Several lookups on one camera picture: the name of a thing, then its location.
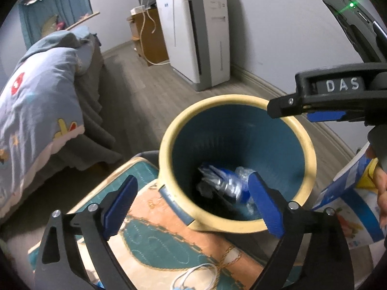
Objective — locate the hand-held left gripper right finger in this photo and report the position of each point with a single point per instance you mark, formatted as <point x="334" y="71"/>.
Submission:
<point x="266" y="205"/>

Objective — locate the blue white carton box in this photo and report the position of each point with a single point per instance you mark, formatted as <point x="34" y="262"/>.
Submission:
<point x="347" y="193"/>

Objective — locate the white power strip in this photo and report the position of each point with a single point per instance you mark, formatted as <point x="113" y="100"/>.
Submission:
<point x="137" y="9"/>

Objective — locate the person's right hand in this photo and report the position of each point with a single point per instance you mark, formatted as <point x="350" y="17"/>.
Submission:
<point x="381" y="181"/>

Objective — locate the clear plastic wrapper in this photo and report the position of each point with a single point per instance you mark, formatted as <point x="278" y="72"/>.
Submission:
<point x="246" y="175"/>

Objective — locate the wooden rod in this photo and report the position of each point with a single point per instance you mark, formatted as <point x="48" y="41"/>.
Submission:
<point x="84" y="18"/>

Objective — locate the teal curtain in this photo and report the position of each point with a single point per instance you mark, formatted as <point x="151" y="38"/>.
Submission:
<point x="69" y="0"/>

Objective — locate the bed with grey skirt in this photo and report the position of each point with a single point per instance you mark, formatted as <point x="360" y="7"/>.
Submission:
<point x="90" y="111"/>

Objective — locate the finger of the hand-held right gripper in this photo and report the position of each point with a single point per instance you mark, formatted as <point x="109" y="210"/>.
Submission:
<point x="287" y="107"/>

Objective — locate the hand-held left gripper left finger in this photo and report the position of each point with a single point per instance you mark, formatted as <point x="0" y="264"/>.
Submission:
<point x="121" y="205"/>

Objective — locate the silver blue foil packet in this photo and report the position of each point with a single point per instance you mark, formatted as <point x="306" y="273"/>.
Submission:
<point x="220" y="182"/>

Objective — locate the stuffed toy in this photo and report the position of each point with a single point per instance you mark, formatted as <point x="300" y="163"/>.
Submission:
<point x="51" y="25"/>

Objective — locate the wooden cabinet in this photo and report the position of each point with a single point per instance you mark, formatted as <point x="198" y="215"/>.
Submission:
<point x="154" y="45"/>

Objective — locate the bed with blue quilt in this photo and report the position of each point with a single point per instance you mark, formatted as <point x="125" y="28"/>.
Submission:
<point x="42" y="90"/>

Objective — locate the white air purifier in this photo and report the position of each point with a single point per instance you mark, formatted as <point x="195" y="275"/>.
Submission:
<point x="181" y="36"/>

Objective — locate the teal and orange rug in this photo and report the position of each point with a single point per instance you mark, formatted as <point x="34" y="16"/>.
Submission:
<point x="157" y="241"/>

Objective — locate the blue bin with cream rim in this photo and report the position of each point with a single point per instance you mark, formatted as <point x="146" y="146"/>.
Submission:
<point x="229" y="127"/>

